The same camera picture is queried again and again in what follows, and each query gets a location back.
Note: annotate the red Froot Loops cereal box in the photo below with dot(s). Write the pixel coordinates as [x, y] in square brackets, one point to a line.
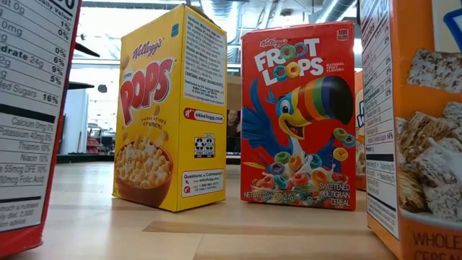
[32, 108]
[296, 144]

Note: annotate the tan cardboard panel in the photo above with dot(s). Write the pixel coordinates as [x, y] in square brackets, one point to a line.
[234, 94]

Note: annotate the orange Mini-Wheats cereal box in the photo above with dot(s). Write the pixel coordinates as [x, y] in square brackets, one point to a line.
[359, 90]
[415, 90]

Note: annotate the black flat board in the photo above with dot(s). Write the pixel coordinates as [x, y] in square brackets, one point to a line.
[86, 50]
[80, 86]

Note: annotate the white cabinet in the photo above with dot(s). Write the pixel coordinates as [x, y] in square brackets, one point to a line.
[74, 122]

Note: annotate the yellow Corn Pops cereal box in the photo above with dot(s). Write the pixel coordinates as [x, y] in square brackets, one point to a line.
[151, 108]

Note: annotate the person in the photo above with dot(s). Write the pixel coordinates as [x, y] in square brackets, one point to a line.
[233, 121]

